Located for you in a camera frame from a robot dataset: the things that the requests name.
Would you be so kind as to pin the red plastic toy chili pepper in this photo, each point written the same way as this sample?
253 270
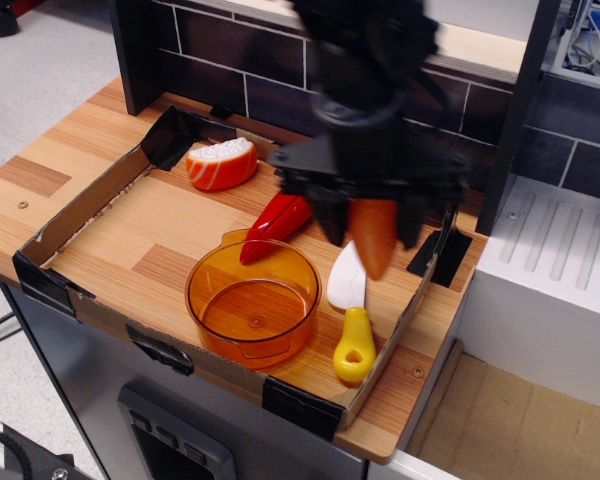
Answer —
283 215

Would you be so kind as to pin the transparent orange plastic pot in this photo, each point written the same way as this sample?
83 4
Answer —
254 302

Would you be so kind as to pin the white and yellow toy knife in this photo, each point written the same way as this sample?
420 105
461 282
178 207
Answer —
355 353

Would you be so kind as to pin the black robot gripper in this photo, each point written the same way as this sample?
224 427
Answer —
370 152

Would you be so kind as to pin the orange white toy salmon sushi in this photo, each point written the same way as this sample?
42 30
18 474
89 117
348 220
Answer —
223 165

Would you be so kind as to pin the grey toy oven front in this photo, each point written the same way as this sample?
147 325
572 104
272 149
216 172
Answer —
171 447

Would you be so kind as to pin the orange plastic toy carrot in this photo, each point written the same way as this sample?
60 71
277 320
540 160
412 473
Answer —
373 226

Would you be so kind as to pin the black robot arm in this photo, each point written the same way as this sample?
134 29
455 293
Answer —
367 54

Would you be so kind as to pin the cardboard fence with black tape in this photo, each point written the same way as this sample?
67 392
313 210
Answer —
119 255

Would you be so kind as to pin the white toy sink drainboard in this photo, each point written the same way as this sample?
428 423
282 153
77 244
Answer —
533 305

